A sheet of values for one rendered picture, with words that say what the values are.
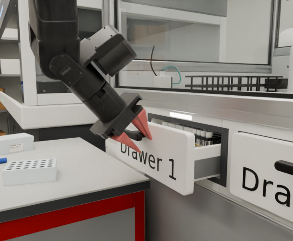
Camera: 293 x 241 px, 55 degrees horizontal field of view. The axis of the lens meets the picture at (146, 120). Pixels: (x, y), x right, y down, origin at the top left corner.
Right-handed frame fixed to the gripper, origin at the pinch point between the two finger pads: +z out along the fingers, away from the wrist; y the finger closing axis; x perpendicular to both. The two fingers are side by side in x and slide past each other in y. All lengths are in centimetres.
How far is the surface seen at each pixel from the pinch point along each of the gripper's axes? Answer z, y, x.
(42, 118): 0, -6, 83
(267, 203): 11.0, 2.4, -22.1
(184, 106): 2.7, 12.8, 1.0
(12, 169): -8.0, -22.1, 27.0
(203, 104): 2.4, 13.8, -4.7
